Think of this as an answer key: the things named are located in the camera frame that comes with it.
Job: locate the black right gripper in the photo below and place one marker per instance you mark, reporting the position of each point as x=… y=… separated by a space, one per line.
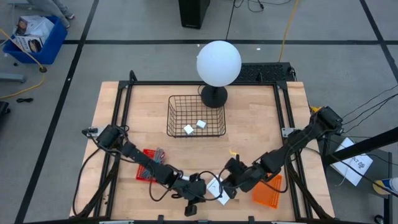
x=245 y=182

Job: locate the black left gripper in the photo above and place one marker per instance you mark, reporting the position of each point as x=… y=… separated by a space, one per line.
x=192 y=189

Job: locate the white charger cube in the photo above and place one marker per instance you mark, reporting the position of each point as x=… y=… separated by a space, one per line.
x=201 y=124
x=188 y=129

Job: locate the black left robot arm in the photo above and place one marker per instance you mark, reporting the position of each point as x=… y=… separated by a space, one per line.
x=140 y=157

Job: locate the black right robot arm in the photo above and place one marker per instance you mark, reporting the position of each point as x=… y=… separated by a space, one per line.
x=298 y=137

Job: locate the blue plastic floor bin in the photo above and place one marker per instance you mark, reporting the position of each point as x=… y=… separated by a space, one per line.
x=53 y=46

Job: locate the orange plastic basket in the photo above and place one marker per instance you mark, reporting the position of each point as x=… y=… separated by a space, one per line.
x=267 y=196

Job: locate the red plastic basket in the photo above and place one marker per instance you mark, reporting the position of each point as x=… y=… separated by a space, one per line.
x=147 y=153

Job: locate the grey side table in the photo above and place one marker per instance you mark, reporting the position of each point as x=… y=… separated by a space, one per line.
x=351 y=202

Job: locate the black perforated box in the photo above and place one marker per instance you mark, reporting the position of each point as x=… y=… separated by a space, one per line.
x=264 y=72

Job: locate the white globe table lamp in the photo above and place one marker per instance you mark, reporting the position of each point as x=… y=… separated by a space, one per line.
x=218 y=63

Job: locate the white paper sheets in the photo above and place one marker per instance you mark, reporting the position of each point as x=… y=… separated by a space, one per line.
x=357 y=165

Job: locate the black diagonal beam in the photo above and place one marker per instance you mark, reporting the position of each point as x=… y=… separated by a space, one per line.
x=367 y=144

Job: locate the blue yellow white bottle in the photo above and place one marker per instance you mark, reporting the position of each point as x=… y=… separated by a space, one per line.
x=387 y=186

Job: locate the black computer tower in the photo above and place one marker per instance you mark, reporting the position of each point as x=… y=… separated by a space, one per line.
x=193 y=14

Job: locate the white printed package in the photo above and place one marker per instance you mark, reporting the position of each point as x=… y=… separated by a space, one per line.
x=37 y=28

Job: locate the person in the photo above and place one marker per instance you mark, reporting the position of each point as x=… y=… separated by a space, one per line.
x=53 y=4

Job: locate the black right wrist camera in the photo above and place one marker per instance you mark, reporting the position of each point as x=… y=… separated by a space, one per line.
x=234 y=166

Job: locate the silver mounting bracket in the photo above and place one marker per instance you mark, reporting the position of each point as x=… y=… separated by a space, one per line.
x=91 y=130
x=286 y=132

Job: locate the black aluminium table frame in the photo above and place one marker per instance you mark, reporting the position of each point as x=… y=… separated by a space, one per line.
x=149 y=83

